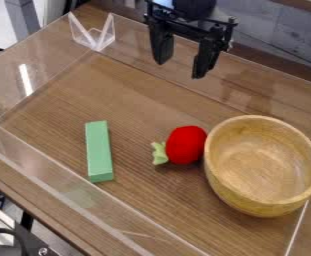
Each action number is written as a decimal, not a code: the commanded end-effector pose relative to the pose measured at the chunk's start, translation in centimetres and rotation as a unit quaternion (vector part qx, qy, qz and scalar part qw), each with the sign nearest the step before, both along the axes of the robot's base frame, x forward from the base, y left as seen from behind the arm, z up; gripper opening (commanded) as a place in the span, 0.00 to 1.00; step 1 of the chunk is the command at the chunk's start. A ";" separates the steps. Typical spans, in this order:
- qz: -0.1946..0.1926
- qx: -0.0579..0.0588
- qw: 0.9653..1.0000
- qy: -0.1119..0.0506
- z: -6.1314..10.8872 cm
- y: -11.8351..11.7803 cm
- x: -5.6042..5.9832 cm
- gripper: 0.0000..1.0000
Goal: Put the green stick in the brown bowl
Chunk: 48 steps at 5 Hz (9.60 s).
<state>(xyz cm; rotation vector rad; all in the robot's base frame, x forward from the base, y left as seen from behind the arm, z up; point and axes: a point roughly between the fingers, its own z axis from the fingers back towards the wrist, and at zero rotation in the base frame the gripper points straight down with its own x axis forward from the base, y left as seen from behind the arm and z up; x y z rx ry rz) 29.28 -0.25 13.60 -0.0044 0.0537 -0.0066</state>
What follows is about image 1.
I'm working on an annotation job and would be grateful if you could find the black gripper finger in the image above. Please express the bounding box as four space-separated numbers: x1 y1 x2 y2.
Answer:
148 20 174 65
192 36 222 79

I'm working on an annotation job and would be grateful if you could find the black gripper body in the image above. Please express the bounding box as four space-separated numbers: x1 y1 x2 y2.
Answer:
144 0 238 51

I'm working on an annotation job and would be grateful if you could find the green foam block stick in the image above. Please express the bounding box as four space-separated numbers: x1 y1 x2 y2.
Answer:
85 121 114 183

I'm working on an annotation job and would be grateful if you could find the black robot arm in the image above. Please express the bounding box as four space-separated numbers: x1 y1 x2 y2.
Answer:
144 0 238 79

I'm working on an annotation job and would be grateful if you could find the light wooden bowl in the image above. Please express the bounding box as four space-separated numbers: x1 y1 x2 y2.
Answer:
204 115 311 218

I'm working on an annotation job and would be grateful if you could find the red plush strawberry toy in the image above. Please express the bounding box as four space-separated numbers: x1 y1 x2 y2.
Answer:
151 126 207 165

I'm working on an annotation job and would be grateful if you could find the black device bottom left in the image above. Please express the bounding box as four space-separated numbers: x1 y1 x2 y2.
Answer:
0 227 61 256

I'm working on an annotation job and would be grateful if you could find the clear acrylic tray enclosure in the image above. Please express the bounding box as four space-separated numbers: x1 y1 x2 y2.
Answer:
0 6 311 256

